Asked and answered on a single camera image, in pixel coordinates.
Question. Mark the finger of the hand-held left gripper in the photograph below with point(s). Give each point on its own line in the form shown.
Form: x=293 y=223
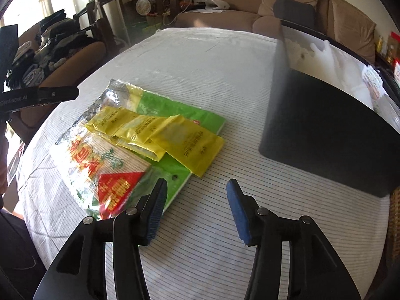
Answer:
x=57 y=93

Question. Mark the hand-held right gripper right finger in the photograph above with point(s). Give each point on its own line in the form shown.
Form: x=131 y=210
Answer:
x=240 y=212

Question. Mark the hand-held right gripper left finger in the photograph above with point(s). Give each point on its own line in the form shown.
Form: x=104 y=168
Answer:
x=154 y=212

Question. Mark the red label chopsticks packet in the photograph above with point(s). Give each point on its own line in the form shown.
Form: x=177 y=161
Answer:
x=93 y=159

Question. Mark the green snack packet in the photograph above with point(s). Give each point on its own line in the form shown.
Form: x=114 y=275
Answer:
x=175 y=115

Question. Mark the black storage box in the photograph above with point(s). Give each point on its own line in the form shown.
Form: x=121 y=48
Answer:
x=318 y=125

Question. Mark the white rubber glove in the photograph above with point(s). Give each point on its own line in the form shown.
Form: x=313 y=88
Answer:
x=323 y=59

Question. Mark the pile of clothes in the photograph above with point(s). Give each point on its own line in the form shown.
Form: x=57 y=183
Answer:
x=53 y=47

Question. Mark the wooden armchair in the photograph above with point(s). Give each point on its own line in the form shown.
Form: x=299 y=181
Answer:
x=93 y=53

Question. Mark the white coat rack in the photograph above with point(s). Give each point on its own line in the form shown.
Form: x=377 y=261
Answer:
x=120 y=9

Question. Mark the round tin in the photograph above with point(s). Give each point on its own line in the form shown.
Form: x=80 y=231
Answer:
x=144 y=6

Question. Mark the brown sofa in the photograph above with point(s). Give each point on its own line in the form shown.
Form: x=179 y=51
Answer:
x=225 y=18

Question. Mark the red white snack bag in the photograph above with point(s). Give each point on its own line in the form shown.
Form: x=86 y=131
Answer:
x=372 y=81

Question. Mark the grey lumbar cushion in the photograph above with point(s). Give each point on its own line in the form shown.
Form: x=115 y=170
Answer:
x=293 y=14

